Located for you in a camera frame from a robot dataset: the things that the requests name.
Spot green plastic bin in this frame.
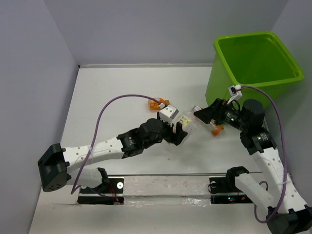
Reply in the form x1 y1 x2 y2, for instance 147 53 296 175
205 32 304 107

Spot clear bottle apple label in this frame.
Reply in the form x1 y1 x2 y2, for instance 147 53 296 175
175 105 202 137

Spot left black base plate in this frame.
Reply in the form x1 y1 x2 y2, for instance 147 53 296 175
77 176 124 205

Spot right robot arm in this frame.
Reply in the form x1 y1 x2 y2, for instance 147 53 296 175
194 98 312 234

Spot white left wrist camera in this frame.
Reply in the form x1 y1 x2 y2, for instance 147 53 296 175
158 104 179 126

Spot long orange drink bottle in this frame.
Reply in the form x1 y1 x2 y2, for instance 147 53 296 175
206 119 224 137

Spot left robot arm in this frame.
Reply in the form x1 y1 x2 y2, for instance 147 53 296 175
38 118 188 193

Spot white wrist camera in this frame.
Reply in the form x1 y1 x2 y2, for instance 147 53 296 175
227 84 242 105
158 104 179 126

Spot short orange juice bottle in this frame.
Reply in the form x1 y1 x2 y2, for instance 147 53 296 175
148 97 170 111

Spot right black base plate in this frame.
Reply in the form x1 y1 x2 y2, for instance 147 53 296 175
207 177 252 205

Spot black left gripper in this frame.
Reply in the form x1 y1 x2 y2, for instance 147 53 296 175
142 111 186 149

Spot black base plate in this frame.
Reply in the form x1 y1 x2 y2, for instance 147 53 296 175
207 177 252 205
77 176 124 205

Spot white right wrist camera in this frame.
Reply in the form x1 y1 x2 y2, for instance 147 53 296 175
227 84 242 105

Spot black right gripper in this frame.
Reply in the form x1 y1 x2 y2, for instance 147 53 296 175
194 97 249 132

